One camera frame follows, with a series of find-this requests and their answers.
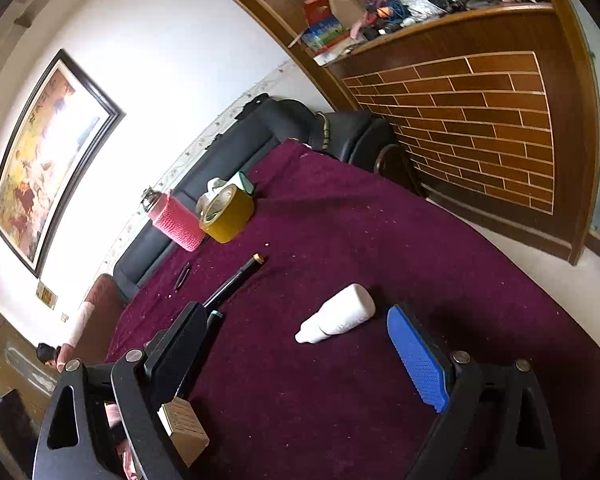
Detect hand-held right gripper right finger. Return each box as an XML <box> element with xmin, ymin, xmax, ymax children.
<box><xmin>386</xmin><ymin>304</ymin><xmax>563</xmax><ymax>480</ymax></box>

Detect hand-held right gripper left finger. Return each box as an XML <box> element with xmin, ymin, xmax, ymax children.
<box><xmin>32</xmin><ymin>301</ymin><xmax>211</xmax><ymax>480</ymax></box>

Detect white plastic bottle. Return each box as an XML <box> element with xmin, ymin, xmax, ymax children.
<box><xmin>295</xmin><ymin>283</ymin><xmax>377</xmax><ymax>345</ymax></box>

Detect long black pen gold tip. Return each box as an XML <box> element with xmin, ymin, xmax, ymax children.
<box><xmin>200</xmin><ymin>255</ymin><xmax>267</xmax><ymax>322</ymax></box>

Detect wooden block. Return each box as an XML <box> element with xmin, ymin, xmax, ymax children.
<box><xmin>158</xmin><ymin>396</ymin><xmax>212</xmax><ymax>466</ymax></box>

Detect brown armchair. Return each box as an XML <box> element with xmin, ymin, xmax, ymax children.
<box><xmin>60</xmin><ymin>274</ymin><xmax>131</xmax><ymax>366</ymax></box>

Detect maroon tablecloth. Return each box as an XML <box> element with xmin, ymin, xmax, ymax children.
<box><xmin>105</xmin><ymin>140</ymin><xmax>600</xmax><ymax>480</ymax></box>

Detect pink thread spool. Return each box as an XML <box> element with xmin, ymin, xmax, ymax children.
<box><xmin>141</xmin><ymin>187</ymin><xmax>207</xmax><ymax>253</ymax></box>

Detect yellow tape roll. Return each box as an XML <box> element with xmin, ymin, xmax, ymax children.
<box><xmin>198</xmin><ymin>183</ymin><xmax>256</xmax><ymax>244</ymax></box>

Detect black speaker box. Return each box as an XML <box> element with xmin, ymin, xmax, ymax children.
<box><xmin>0</xmin><ymin>389</ymin><xmax>38</xmax><ymax>466</ymax></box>

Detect black sofa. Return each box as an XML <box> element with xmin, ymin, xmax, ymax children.
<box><xmin>114</xmin><ymin>94</ymin><xmax>396</xmax><ymax>301</ymax></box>

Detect wooden counter brick pattern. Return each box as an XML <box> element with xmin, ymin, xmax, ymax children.
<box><xmin>325</xmin><ymin>2</ymin><xmax>600</xmax><ymax>266</ymax></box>

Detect white papers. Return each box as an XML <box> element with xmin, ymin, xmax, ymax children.
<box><xmin>312</xmin><ymin>40</ymin><xmax>362</xmax><ymax>67</ymax></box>

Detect blue green box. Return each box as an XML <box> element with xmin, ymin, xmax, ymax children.
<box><xmin>300</xmin><ymin>15</ymin><xmax>343</xmax><ymax>56</ymax></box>

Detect silver foil bag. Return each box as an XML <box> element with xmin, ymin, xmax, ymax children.
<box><xmin>407</xmin><ymin>0</ymin><xmax>456</xmax><ymax>16</ymax></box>

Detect red box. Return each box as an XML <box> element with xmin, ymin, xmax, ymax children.
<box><xmin>302</xmin><ymin>0</ymin><xmax>333</xmax><ymax>28</ymax></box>

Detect gold wall plaque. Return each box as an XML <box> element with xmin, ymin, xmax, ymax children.
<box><xmin>36</xmin><ymin>281</ymin><xmax>58</xmax><ymax>310</ymax></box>

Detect framed wall painting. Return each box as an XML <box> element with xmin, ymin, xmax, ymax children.
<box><xmin>0</xmin><ymin>49</ymin><xmax>127</xmax><ymax>279</ymax></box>

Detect striped strap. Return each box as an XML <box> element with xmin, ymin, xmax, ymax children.
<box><xmin>307</xmin><ymin>111</ymin><xmax>333</xmax><ymax>153</ymax></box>

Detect blue cable bundle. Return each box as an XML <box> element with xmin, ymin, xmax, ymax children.
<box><xmin>380</xmin><ymin>0</ymin><xmax>412</xmax><ymax>26</ymax></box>

